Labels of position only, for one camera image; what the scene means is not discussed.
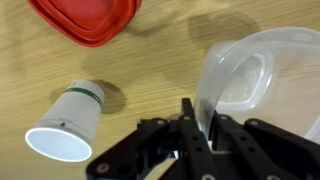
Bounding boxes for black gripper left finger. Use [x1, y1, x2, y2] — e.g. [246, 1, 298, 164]
[85, 97, 222, 180]

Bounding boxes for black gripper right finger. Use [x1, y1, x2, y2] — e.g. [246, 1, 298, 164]
[209, 111, 320, 180]

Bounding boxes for clear plastic bowl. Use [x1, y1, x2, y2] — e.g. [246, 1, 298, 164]
[193, 26, 320, 145]

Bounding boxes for white paper cup bowl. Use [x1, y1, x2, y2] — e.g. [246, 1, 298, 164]
[24, 79, 106, 163]

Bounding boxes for red plastic lid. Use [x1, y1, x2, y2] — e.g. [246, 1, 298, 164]
[27, 0, 143, 48]

